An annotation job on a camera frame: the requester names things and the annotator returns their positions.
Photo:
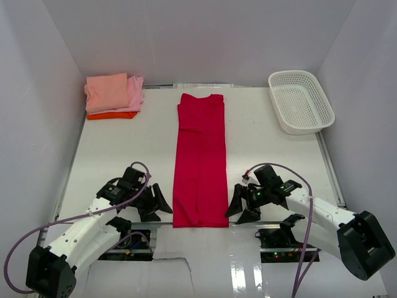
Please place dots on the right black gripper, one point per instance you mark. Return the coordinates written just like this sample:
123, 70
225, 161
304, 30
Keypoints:
236, 205

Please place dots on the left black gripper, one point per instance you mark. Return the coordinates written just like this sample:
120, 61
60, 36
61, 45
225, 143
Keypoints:
146, 213

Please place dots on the red t shirt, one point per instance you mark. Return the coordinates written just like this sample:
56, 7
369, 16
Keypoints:
200, 190

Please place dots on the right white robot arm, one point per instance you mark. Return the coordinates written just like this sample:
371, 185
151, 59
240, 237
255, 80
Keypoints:
357, 239

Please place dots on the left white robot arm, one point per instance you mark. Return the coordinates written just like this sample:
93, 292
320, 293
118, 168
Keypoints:
53, 270

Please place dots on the folded orange t shirt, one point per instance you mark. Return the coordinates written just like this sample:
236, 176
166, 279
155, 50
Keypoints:
111, 115

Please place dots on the white plastic basket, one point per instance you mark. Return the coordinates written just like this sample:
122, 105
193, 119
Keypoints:
299, 102

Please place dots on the folded peach t shirt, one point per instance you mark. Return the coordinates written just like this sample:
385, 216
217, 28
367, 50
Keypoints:
106, 93

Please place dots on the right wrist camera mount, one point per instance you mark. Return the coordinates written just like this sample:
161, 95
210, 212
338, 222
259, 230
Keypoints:
247, 180

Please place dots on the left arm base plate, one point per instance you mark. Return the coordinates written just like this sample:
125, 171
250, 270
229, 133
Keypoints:
134, 248

